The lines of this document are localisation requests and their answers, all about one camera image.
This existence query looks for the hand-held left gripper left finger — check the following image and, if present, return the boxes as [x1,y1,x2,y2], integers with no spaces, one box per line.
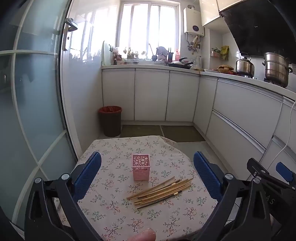
[24,151,103,241]

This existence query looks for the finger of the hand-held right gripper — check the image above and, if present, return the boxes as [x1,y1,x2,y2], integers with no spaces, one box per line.
[246,158,271,183]
[276,162,296,186]

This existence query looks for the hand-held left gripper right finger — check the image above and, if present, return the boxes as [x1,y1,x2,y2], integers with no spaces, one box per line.
[194,151,272,241]

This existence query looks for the pile of mixed chopsticks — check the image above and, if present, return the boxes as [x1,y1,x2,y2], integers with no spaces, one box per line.
[126,176,194,209]

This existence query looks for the pink perforated holder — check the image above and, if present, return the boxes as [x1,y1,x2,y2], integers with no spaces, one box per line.
[132,153,151,181]

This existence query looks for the floral tablecloth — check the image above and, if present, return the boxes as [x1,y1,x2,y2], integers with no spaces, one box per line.
[54,135,219,241]

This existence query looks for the brown floor mat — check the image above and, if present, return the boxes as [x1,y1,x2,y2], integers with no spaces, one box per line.
[121,125,163,138]
[161,125,206,142]

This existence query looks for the white base cabinet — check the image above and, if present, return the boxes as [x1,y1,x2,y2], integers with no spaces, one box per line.
[102,68,200,122]
[193,76,296,186]

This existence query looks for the brown trash bin red liner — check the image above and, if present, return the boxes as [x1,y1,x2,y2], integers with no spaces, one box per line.
[98,106,122,138]

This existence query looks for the white countertop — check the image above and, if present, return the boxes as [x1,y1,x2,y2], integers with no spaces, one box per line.
[101,64,296,101]

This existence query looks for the frosted glass door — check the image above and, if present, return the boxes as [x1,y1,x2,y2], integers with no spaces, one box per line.
[0,0,78,232]

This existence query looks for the steel steamer pot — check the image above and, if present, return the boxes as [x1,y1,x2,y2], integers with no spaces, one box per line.
[262,52,293,88]

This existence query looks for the steel kettle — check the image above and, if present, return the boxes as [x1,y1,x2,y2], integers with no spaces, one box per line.
[235,55,255,77]

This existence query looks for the black frying pan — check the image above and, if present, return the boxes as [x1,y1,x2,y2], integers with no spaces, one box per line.
[167,61,194,69]

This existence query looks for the yellow hanging bag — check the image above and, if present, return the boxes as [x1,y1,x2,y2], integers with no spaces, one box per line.
[220,46,230,61]

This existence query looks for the pale green cutting board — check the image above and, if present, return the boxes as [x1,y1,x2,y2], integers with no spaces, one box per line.
[101,41,114,66]

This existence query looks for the small potted plants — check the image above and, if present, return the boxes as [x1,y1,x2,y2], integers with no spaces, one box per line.
[123,47,139,59]

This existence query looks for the water heater pipes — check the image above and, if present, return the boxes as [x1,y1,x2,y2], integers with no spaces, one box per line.
[186,35,201,55]

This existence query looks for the black range hood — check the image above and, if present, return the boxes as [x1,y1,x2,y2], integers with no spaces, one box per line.
[220,0,296,58]

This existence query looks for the white water heater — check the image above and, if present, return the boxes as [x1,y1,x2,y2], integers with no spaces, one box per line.
[183,7,205,37]

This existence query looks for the kitchen window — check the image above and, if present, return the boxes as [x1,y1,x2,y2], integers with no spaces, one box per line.
[117,1,181,59]

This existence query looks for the white upper cabinet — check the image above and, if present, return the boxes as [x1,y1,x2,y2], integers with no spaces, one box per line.
[199,0,226,29]

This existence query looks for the white cable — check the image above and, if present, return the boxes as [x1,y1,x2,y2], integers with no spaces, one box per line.
[259,100,296,167]

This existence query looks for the metal door handle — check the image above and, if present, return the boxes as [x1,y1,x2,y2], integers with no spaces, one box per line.
[62,18,78,51]

